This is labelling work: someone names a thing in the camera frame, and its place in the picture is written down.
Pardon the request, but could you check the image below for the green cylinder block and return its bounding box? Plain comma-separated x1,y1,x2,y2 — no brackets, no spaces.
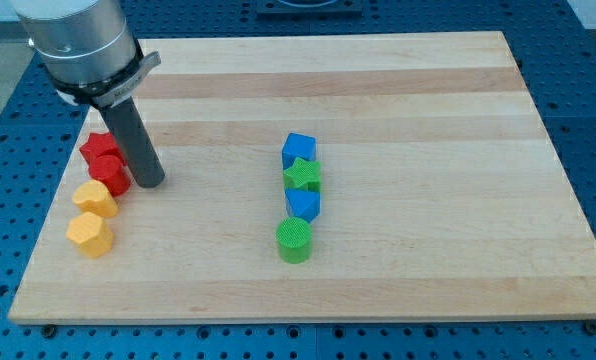
276,217,312,264

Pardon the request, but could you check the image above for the yellow hexagon block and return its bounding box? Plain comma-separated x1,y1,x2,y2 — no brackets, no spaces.
66,212,114,258

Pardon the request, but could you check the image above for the red cylinder block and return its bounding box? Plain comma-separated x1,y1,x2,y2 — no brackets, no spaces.
88,155,131,197

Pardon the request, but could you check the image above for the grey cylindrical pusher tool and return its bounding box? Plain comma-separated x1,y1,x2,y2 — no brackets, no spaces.
99,98,165,188

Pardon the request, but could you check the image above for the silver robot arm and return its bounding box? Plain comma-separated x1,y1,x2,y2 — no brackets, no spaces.
12,0,161,108

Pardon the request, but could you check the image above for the blue triangle block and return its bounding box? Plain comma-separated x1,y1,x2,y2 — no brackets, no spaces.
285,189,321,223

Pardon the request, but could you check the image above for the green star block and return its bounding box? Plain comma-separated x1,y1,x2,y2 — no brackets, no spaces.
283,158,322,192

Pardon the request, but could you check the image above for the light wooden board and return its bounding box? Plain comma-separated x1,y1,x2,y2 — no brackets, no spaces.
9,31,596,325

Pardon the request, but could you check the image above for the blue cube block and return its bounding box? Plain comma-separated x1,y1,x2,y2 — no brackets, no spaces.
281,133,317,169

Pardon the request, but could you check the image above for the yellow heart block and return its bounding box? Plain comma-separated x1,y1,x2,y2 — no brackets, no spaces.
72,180,118,218

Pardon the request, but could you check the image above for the red star block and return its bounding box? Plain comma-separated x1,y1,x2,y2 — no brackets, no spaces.
79,132,127,166

